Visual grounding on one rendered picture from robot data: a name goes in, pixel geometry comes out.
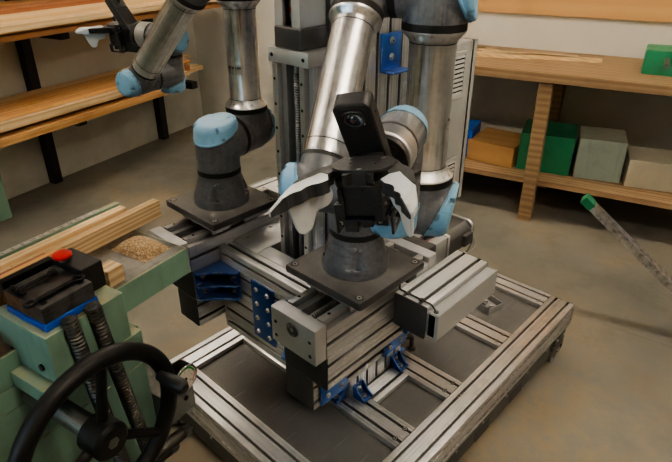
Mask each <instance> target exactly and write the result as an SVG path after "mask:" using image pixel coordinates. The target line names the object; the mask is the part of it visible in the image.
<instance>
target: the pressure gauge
mask: <svg viewBox="0 0 672 462"><path fill-rule="evenodd" d="M172 366H173V368H174V371H175V374H176V375H177V376H180V377H182V378H184V379H185V378H188V379H187V381H188V384H189V389H190V388H191V387H192V385H193V384H194V382H195V380H196V376H197V368H196V366H195V365H194V364H191V363H189V362H186V361H184V360H179V361H177V362H175V363H174V364H173V365H172ZM189 389H188V390H189Z"/></svg>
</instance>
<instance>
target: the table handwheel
mask: <svg viewBox="0 0 672 462"><path fill-rule="evenodd" d="M124 361H140V362H144V363H146V364H148V365H149V366H150V367H151V368H152V369H153V370H154V371H155V373H156V374H157V373H158V372H159V371H161V370H162V371H165V372H169V373H172V374H175V371H174V368H173V366H172V364H171V362H170V361H169V359H168V358H167V356H166V355H165V354H164V353H163V352H162V351H160V350H159V349H158V348H156V347H154V346H152V345H150V344H146V343H142V342H122V343H117V344H113V345H110V346H107V347H104V348H102V349H99V350H97V351H95V352H93V353H91V354H89V355H88V356H86V357H84V358H83V359H81V360H79V361H78V362H77V363H75V364H74V365H72V366H71V367H70V368H69V369H67V370H66V371H65V372H64V373H63V374H62V375H61V376H59V377H58V378H57V379H56V380H55V381H54V382H53V383H52V384H51V385H50V386H49V388H48V389H47V390H46V391H45V392H44V393H43V394H42V396H41V397H40V398H39V399H38V400H36V399H35V398H33V397H32V396H30V395H29V394H27V393H25V392H24V391H23V393H22V399H23V401H24V402H26V403H28V404H29V405H31V406H32V407H33V408H32V409H31V410H30V412H29V414H28V415H27V417H26V418H25V420H24V422H23V424H22V425H21V427H20V429H19V431H18V433H17V435H16V437H15V440H14V442H13V445H12V447H11V450H10V453H9V456H8V460H7V462H31V461H32V458H33V455H34V452H35V449H36V447H37V444H38V442H39V440H40V438H41V436H42V434H43V432H44V430H45V428H46V426H47V425H48V423H49V422H50V420H51V419H52V420H54V421H55V422H57V423H58V424H60V425H61V426H63V427H64V428H66V429H67V430H69V431H70V432H72V433H73V434H75V435H77V445H78V447H79V449H81V450H82V452H81V454H80V455H79V456H78V457H77V459H76V460H75V461H74V462H90V460H91V459H92V458H94V459H96V460H97V461H100V462H104V461H107V460H109V459H111V458H113V457H114V456H116V455H117V454H118V453H119V452H120V451H121V449H122V448H123V446H124V445H125V443H126V440H130V439H139V438H149V440H148V442H147V444H146V445H145V447H144V449H143V451H142V452H141V454H140V456H139V457H138V459H137V460H136V461H135V462H155V461H156V460H157V458H158V456H159V454H160V453H161V451H162V449H163V447H164V445H165V442H166V440H167V438H168V435H169V433H170V430H171V427H172V424H173V421H174V417H175V413H176V407H177V399H178V394H176V393H174V392H172V391H171V390H169V389H168V388H166V387H165V386H164V385H162V384H161V383H160V382H159V384H160V391H161V397H160V407H159V412H158V416H157V419H156V423H155V426H154V427H148V428H130V429H128V427H127V425H126V424H125V423H124V422H123V421H121V420H119V419H118V418H116V417H114V416H113V415H111V414H109V413H108V399H107V367H109V366H111V365H113V364H116V363H120V362H124ZM93 375H95V390H96V413H95V414H92V413H91V412H89V411H87V410H86V409H84V408H82V407H81V406H79V405H77V404H76V403H74V402H73V401H71V400H69V399H68V397H69V396H70V395H71V394H72V393H73V392H74V391H75V390H76V389H77V388H78V387H79V386H80V385H81V384H83V383H84V382H85V381H86V380H88V379H89V378H90V377H92V376H93ZM175 375H176V374H175Z"/></svg>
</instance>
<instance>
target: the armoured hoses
mask: <svg viewBox="0 0 672 462"><path fill-rule="evenodd" d="M83 309H84V312H85V313H86V315H87V317H88V320H89V321H90V322H89V323H90V324H91V327H92V330H94V331H93V333H94V336H95V337H96V340H97V343H98V346H99V349H102V348H104V347H107V346H110V345H113V344H115V341H114V339H113V336H112V334H111V331H110V328H109V325H108V323H107V320H106V318H105V313H104V311H103V308H102V305H101V303H100V302H99V301H92V302H89V303H87V304H86V305H85V306H84V308H83ZM60 324H61V325H62V328H63V329H64V330H63V331H65V335H66V338H68V339H67V341H68V342H69V345H70V348H71V351H72V354H73V355H74V358H75V361H76V363H77V362H78V361H79V360H81V359H83V358H84V357H86V356H88V355H89V354H91V352H90V349H89V346H88V343H87V341H86V339H85V336H84V333H83V330H82V327H81V325H80V322H79V319H78V316H77V315H75V314H74V315H68V316H65V317H64V318H63V319H62V320H61V321H60ZM107 368H108V371H109V373H110V376H111V378H112V381H113V384H114V386H115V388H116V391H117V393H118V396H119V398H120V401H121V404H122V406H123V409H124V411H125V414H126V416H127V419H128V421H129V424H130V426H131V428H147V426H146V423H145V421H144V418H143V415H142V413H141V410H140V407H139V405H138V402H137V399H136V397H135V394H134V391H133V389H132V387H131V384H130V381H129V378H128V376H127V373H126V370H125V367H124V365H123V362H120V363H116V364H113V365H111V366H109V367H107ZM84 384H85V386H86V389H87V392H88V395H89V398H90V400H91V402H92V405H93V407H94V410H95V413H96V390H95V375H93V376H92V377H90V378H89V379H88V380H86V381H85V382H84ZM108 413H109V414H111V415H113V416H114V414H113V411H112V408H111V406H110V403H109V401H108ZM114 417H115V416H114ZM192 432H193V426H192V425H191V424H189V423H185V424H184V425H182V426H181V427H180V428H178V429H177V430H176V431H175V432H173V433H172V434H171V435H169V436H168V438H167V440H166V442H165V445H164V447H163V449H162V451H161V453H160V454H159V456H158V458H157V460H156V461H155V462H163V461H164V460H166V459H167V458H169V457H170V456H171V455H173V454H174V453H176V452H177V451H178V450H179V443H180V442H182V441H183V440H184V439H185V438H187V437H188V436H189V435H191V434H192ZM148 440H149V438H139V439H136V441H137V444H138V446H139V449H140V451H141V452H142V451H143V449H144V447H145V445H146V444H147V442H148ZM113 460H114V462H131V460H130V457H129V454H128V452H127V449H126V446H125V445H124V446H123V448H122V449H121V451H120V452H119V453H118V454H117V455H116V456H114V457H113Z"/></svg>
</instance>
